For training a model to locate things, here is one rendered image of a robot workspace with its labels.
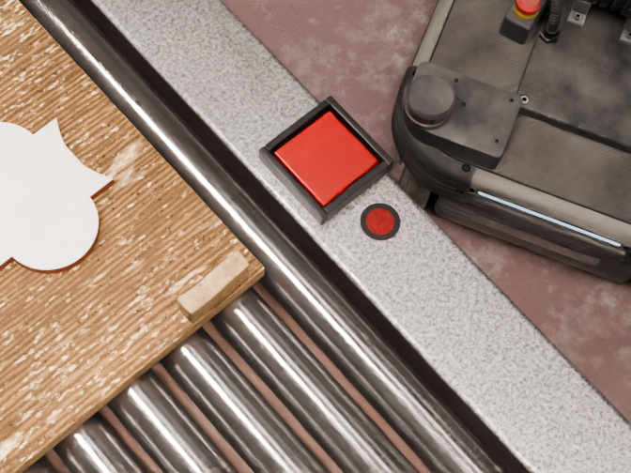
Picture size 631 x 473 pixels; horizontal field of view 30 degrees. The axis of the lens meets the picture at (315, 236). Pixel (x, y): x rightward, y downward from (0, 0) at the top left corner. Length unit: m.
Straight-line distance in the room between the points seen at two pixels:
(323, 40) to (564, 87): 0.48
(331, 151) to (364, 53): 1.13
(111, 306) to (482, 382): 0.28
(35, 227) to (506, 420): 0.38
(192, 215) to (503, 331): 0.25
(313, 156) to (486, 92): 0.82
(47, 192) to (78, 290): 0.08
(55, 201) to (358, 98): 1.17
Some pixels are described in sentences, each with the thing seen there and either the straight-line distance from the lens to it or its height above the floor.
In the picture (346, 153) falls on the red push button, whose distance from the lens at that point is 0.93.
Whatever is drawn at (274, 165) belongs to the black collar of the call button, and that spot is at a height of 0.93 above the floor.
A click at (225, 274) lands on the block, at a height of 0.96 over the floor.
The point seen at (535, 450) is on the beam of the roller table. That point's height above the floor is 0.92.
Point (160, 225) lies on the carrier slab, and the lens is 0.90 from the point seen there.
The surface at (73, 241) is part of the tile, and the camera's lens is 0.89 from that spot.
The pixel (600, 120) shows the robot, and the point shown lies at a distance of 1.77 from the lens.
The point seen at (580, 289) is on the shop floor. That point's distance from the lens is 1.94.
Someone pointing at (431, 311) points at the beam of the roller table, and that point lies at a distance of 0.91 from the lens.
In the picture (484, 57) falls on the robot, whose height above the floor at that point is 0.24.
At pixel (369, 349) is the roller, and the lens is 0.89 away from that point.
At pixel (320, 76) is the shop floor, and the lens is 2.03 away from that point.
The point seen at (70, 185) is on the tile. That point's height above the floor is 0.95.
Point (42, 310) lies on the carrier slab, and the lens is 0.88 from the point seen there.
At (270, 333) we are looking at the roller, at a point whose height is 0.92.
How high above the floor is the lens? 1.77
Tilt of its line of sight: 68 degrees down
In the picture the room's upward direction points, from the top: 9 degrees clockwise
